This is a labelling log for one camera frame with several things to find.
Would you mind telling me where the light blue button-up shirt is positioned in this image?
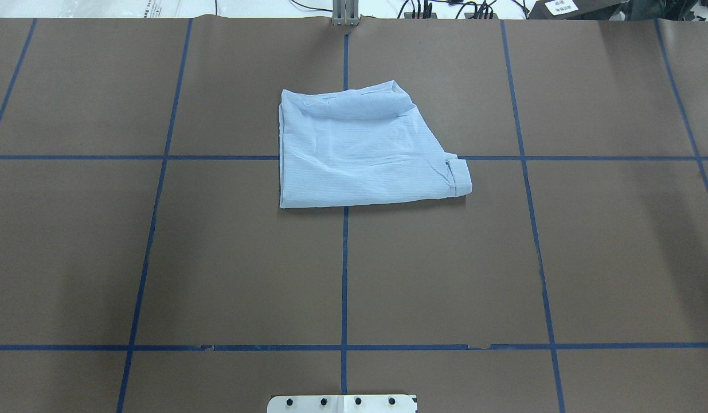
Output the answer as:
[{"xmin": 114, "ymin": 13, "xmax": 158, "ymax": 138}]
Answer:
[{"xmin": 279, "ymin": 80, "xmax": 474, "ymax": 209}]

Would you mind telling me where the aluminium frame post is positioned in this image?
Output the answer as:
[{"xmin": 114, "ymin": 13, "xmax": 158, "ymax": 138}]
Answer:
[{"xmin": 332, "ymin": 0, "xmax": 361, "ymax": 27}]

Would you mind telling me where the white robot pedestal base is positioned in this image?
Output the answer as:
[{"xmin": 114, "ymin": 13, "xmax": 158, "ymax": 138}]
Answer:
[{"xmin": 267, "ymin": 394, "xmax": 418, "ymax": 412}]

